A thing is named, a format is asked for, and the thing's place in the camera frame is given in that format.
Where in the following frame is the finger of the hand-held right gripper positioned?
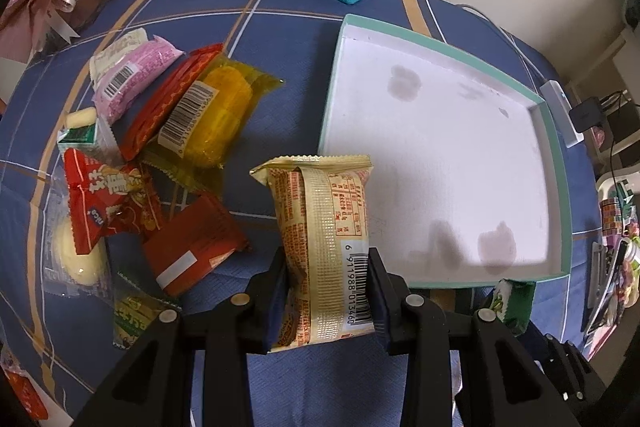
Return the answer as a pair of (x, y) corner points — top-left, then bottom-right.
(525, 322), (608, 427)

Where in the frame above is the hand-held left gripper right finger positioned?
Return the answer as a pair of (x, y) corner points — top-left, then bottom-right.
(366, 247), (582, 427)

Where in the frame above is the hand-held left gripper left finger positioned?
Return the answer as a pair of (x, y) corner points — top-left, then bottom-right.
(71, 247), (291, 427)

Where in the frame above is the green and white snack packet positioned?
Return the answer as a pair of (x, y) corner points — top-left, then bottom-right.
(492, 279), (537, 337)

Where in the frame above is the beige snack packet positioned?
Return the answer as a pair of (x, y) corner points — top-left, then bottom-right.
(250, 153), (376, 353)

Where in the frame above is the red packet with white label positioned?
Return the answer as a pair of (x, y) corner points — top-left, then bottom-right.
(141, 193), (251, 298)

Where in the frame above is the white tray with teal rim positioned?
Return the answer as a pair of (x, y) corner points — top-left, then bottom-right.
(318, 13), (573, 292)

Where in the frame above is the clear packet with white bun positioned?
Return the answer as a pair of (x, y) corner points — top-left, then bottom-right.
(42, 187), (113, 303)

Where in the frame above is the red gold-patterned snack packet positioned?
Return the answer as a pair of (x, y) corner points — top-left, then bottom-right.
(120, 43), (224, 162)

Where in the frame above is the green and yellow snack packet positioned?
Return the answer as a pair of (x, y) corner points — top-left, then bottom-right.
(112, 289), (183, 350)

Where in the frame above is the red printed snack packet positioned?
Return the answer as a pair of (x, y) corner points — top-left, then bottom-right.
(62, 148), (166, 256)

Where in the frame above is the black device box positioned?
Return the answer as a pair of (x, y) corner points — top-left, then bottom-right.
(570, 97), (613, 135)

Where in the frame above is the white power strip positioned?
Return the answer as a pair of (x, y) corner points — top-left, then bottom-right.
(540, 79), (585, 148)

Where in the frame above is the small white candy packet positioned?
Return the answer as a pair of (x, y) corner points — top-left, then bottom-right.
(56, 107), (121, 168)

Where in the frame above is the red and white snack packet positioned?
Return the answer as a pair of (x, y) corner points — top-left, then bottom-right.
(0, 347), (51, 423)

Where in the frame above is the blue checked tablecloth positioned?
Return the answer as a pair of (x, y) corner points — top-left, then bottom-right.
(0, 0), (608, 427)

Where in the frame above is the pink snack packet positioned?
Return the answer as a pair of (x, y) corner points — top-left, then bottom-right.
(92, 34), (185, 124)

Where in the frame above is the cream snack packet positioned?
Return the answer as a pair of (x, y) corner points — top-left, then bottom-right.
(89, 28), (149, 82)

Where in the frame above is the white cable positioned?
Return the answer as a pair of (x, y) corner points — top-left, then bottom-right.
(460, 5), (548, 82)

